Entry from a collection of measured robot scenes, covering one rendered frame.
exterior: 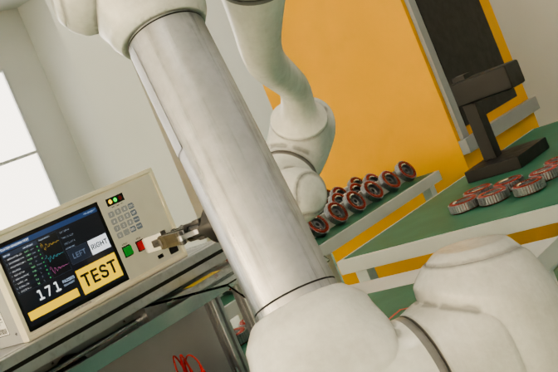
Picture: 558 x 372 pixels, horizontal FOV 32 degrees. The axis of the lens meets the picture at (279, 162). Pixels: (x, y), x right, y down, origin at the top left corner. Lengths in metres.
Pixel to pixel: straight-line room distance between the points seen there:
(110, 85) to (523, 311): 5.07
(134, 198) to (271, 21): 0.77
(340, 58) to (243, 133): 4.38
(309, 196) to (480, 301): 0.62
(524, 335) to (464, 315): 0.07
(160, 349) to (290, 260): 1.12
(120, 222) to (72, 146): 8.08
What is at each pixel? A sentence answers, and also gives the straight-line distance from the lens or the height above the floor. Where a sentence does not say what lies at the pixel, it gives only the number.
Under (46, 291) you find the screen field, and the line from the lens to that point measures 1.84.
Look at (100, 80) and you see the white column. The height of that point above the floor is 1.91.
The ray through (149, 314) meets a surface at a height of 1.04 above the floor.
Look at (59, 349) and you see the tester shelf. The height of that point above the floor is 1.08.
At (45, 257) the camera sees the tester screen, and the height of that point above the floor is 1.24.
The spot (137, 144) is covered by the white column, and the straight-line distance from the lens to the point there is 5.94.
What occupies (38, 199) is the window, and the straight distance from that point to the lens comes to 9.63.
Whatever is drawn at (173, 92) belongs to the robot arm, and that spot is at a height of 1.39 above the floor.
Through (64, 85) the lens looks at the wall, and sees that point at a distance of 9.95.
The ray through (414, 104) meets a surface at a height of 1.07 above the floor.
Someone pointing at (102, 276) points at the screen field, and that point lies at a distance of 1.92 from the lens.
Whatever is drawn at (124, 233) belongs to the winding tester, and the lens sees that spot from 1.97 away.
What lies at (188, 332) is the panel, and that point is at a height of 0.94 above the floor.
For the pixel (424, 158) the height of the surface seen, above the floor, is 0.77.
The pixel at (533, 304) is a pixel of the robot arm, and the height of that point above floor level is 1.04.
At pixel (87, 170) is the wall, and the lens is 10.04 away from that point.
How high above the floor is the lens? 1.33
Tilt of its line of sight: 3 degrees down
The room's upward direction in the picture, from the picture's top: 23 degrees counter-clockwise
